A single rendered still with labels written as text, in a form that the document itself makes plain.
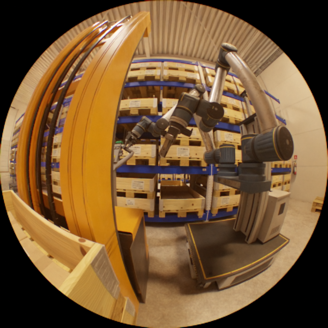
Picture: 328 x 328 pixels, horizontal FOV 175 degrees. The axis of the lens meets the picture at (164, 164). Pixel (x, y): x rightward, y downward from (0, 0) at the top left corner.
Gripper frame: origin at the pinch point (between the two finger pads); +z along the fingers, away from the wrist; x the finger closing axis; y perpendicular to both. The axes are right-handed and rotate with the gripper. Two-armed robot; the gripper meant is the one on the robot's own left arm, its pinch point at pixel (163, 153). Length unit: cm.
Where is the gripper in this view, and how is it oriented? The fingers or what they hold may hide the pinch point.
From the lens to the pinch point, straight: 56.9
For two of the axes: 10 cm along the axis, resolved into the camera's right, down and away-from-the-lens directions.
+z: -4.3, 9.0, 0.5
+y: -9.0, -4.3, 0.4
